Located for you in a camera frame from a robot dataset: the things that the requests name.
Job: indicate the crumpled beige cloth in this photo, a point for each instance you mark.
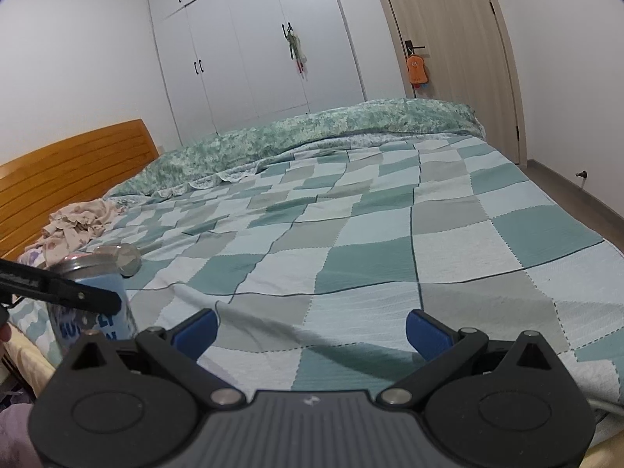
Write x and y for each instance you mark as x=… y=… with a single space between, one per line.
x=78 y=224

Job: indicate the pale printed cloth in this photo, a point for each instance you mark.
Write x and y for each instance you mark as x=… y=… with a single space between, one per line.
x=30 y=322

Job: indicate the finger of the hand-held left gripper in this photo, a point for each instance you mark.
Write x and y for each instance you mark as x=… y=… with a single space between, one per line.
x=58 y=290

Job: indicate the white wardrobe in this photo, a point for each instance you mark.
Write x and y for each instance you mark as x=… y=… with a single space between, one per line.
x=253 y=58

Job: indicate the wooden headboard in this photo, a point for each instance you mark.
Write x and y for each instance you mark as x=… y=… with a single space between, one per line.
x=73 y=165

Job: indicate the green floral quilt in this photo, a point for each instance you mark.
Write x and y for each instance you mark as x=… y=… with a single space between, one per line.
x=292 y=131

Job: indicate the checkered teal blanket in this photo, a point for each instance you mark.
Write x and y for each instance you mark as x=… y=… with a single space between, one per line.
x=365 y=234

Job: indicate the metal door stopper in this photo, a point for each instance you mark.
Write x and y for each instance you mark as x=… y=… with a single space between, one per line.
x=580 y=174

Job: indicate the orange hanging toy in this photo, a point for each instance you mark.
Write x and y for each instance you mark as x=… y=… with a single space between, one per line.
x=417 y=70

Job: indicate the green hanging ornament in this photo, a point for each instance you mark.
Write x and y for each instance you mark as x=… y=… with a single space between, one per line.
x=296 y=51

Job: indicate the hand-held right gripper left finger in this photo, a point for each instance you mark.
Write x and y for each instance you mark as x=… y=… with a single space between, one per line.
x=197 y=335

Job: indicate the purple cloth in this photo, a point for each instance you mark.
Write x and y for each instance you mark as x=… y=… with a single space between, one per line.
x=12 y=434

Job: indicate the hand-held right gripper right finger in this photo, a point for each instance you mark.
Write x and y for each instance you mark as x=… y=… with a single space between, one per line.
x=425 y=337

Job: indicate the beige door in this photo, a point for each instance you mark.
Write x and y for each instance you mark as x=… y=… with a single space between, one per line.
x=448 y=9

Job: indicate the silver round lid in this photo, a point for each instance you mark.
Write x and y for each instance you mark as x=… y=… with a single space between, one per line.
x=127 y=259

